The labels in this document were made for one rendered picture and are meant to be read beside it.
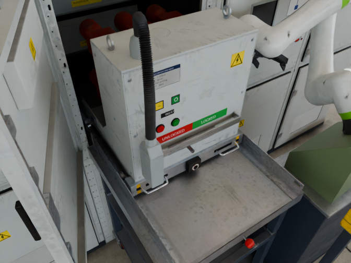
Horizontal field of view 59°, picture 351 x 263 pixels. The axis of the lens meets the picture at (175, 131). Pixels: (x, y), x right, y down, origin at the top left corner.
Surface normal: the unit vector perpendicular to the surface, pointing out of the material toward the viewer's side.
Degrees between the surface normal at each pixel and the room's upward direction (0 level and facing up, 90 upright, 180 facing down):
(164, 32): 0
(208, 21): 0
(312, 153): 90
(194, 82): 90
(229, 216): 0
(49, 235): 90
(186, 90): 90
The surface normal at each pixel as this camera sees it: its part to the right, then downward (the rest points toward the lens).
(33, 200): 0.24, 0.67
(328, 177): -0.82, 0.39
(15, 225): 0.55, 0.58
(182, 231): 0.01, -0.73
